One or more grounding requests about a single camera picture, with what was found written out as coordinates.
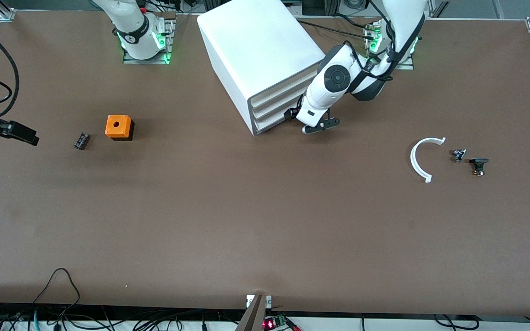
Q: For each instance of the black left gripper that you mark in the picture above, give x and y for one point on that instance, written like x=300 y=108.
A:
x=294 y=111

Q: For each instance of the large white drawer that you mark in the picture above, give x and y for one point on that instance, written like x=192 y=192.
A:
x=272 y=124

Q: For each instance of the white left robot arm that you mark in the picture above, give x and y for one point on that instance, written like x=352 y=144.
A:
x=334 y=78

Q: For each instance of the white drawer cabinet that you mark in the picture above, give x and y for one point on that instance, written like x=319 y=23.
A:
x=256 y=41

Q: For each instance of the small black terminal block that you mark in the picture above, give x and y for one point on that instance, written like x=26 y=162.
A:
x=82 y=141

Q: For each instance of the white curved plastic arc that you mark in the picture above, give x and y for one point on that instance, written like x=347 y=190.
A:
x=413 y=158

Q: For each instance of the green board with red light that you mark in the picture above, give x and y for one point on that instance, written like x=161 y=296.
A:
x=276 y=322

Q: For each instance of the orange button enclosure box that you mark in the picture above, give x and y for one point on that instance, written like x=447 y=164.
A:
x=118 y=125

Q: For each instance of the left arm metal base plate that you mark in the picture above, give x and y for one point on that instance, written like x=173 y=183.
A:
x=405 y=66

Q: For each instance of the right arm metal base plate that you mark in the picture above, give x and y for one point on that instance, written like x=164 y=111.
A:
x=169 y=39

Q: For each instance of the small grey switch part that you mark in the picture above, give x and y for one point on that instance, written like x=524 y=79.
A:
x=458 y=155

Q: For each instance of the small black switch part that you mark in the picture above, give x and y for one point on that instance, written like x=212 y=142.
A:
x=479 y=163

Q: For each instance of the brown camera mount bracket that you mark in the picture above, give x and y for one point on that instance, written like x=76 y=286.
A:
x=256 y=317

